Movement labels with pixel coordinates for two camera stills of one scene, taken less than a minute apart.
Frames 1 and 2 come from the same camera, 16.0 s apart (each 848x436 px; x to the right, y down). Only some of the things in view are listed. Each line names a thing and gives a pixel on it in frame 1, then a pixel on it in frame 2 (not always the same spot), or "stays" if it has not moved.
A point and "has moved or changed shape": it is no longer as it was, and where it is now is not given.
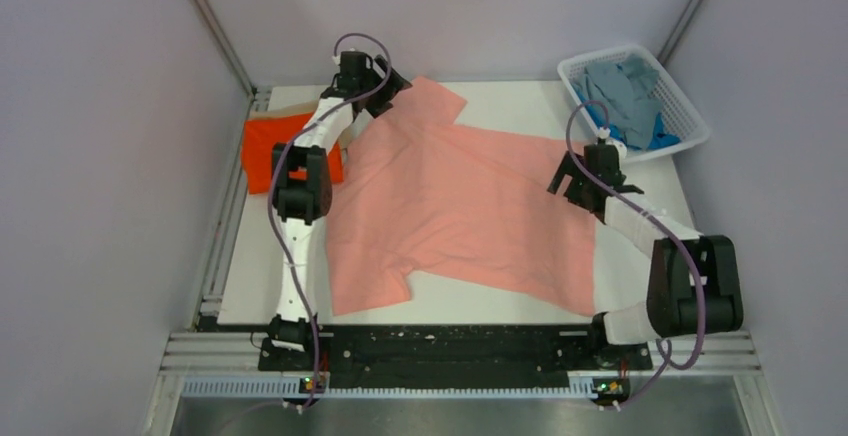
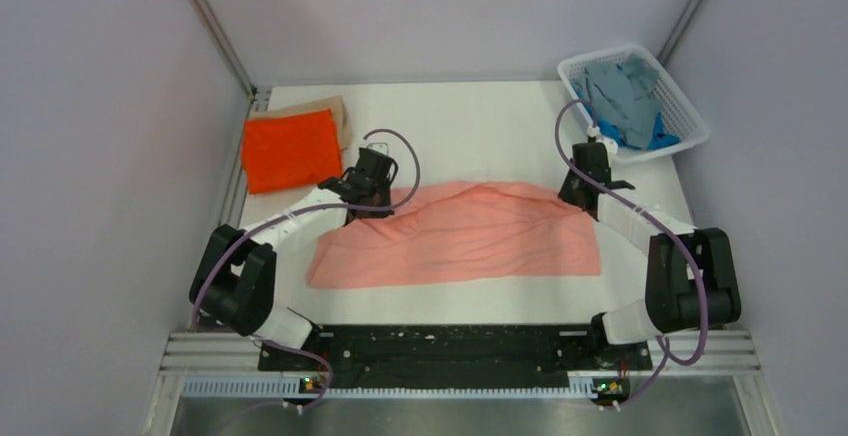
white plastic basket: (624, 94) stays
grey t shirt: (624, 88) stays
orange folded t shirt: (263, 141) stays
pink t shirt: (479, 211) has moved or changed shape
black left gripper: (395, 85) to (387, 188)
